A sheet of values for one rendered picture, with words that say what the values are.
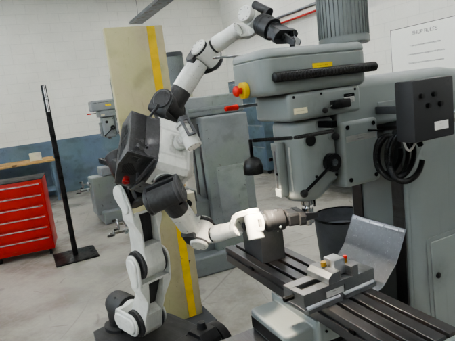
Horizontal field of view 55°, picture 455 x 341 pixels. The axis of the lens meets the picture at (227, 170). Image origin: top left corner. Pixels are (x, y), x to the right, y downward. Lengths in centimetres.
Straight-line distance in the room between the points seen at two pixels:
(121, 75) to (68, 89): 730
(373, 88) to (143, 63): 190
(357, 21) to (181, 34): 962
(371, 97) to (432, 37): 489
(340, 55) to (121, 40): 192
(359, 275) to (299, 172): 45
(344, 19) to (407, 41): 517
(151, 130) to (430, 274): 130
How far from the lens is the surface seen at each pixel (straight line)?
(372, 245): 205
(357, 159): 176
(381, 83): 185
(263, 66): 152
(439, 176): 201
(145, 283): 214
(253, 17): 184
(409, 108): 160
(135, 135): 171
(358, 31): 181
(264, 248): 206
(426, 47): 673
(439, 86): 168
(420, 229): 197
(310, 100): 161
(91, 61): 1062
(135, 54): 326
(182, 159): 175
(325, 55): 165
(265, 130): 899
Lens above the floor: 176
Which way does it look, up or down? 10 degrees down
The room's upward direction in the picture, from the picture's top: 7 degrees counter-clockwise
